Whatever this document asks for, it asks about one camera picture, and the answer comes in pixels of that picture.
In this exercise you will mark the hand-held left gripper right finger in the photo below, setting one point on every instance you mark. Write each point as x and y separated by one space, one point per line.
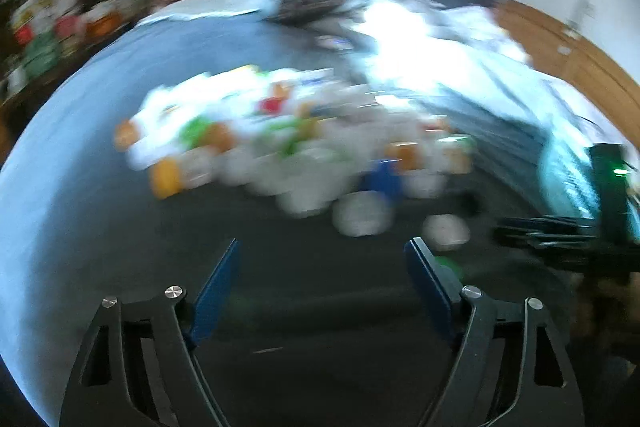
430 287

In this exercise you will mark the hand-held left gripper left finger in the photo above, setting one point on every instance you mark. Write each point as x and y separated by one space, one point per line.
215 292

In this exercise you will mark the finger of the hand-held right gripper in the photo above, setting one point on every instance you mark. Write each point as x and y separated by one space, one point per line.
550 237

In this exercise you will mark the teal plastic basket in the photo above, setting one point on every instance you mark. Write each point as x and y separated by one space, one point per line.
565 177

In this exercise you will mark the pile of plastic bottle caps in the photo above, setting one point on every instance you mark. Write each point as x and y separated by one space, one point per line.
280 142

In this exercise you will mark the wooden headboard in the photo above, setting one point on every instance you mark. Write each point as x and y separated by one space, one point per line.
575 67

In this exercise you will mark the blue bed sheet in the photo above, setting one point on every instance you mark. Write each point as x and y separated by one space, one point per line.
100 167

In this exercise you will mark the white quilt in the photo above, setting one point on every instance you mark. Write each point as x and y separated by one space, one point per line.
450 52

